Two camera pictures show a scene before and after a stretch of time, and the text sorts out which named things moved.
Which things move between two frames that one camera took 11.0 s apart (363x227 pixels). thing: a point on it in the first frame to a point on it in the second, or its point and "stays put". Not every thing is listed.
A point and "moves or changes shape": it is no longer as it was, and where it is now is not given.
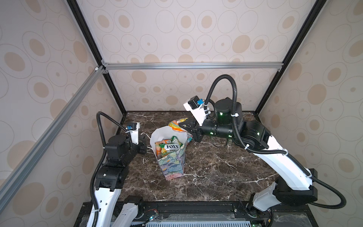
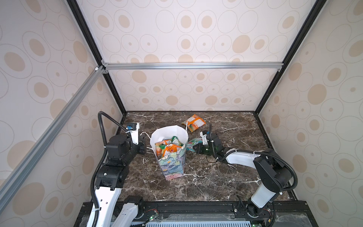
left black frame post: [88, 32] stays put
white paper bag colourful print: [172, 166] stays put
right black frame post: [315, 12] stays put
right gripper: [191, 126] to [199, 149]
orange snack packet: [175, 125] moves or changes shape
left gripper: [142, 139] stays put
